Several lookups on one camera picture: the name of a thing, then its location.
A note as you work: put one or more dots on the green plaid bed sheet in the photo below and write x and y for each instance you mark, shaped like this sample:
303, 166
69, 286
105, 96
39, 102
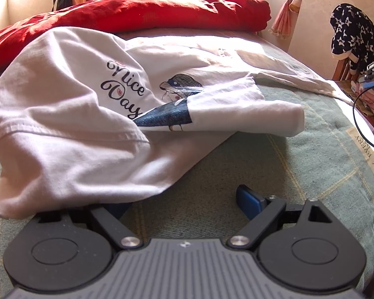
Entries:
185, 228

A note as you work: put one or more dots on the white printed t-shirt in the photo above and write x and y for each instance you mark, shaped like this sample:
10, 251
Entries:
87, 117

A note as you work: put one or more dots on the black star pattern garment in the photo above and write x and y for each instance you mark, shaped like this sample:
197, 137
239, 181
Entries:
353, 38

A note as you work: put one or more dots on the pink clothes pile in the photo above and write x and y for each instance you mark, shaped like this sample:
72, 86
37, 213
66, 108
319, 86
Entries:
367, 99

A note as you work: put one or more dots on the red rolled duvet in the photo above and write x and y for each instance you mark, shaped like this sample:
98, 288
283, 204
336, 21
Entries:
116, 16

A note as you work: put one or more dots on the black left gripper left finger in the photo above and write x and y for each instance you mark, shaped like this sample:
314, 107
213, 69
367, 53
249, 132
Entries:
59, 251

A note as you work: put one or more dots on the orange curtain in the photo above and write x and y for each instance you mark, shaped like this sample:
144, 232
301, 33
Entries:
282, 25

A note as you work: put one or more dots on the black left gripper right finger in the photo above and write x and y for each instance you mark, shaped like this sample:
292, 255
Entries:
303, 247

